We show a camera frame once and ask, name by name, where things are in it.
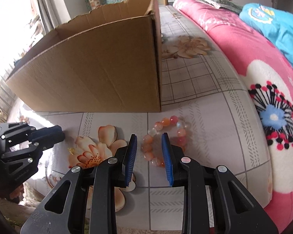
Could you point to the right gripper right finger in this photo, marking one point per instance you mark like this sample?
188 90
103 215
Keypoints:
234 208

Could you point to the floral plaid bed sheet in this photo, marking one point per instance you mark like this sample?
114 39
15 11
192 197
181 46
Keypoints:
222 127

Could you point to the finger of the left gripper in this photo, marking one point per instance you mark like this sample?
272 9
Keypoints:
47 137

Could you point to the blue cartoon blanket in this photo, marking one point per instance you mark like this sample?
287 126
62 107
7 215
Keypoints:
275 25

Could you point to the grey lace pillow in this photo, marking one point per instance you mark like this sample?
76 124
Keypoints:
224 4

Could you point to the pink floral blanket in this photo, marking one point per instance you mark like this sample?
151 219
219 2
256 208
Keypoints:
268 77

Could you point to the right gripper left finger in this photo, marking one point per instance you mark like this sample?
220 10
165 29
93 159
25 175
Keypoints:
63 210

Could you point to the brown cardboard box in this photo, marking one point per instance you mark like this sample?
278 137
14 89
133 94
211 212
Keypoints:
105 61

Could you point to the grey curtain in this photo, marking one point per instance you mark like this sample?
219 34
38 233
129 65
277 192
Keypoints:
52 13

